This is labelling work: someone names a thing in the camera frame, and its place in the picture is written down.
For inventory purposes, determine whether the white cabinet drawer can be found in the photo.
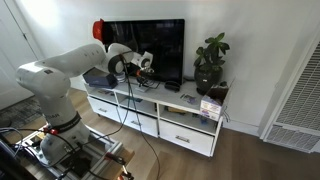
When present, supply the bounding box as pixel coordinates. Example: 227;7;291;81
117;106;159;139
158;119;215;157
87;96;121;123

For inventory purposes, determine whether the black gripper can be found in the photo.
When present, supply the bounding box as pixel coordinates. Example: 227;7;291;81
135;67;156;87

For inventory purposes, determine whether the green plant in black pot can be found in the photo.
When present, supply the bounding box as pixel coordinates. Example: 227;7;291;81
192;31;231;96

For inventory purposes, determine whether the clear plastic container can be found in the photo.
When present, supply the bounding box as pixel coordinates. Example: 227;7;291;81
116;71;127;84

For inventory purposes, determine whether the white door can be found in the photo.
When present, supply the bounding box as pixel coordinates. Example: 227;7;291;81
0;0;45;111

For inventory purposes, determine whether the grey patterned rug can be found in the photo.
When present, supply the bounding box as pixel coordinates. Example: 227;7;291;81
0;95;47;130

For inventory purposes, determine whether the grey open cardboard box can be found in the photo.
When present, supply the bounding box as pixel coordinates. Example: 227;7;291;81
82;67;119;90

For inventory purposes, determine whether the cardboard box with purple label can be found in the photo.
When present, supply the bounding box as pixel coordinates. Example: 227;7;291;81
199;80;233;122

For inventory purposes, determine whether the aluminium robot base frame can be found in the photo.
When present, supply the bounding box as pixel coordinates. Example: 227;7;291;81
0;123;135;180

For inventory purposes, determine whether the small purple white packet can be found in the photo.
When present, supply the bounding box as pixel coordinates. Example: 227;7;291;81
179;93;198;105

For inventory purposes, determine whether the red black clamp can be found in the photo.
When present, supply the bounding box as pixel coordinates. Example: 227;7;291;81
104;151;135;180

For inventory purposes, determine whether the long black robot cable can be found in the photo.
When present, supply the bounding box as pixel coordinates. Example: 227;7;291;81
120;54;162;180

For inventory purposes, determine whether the white television cabinet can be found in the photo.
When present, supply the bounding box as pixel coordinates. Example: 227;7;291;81
82;77;225;158

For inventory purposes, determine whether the black flat screen television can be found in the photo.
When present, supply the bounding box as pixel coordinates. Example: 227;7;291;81
101;18;186;86

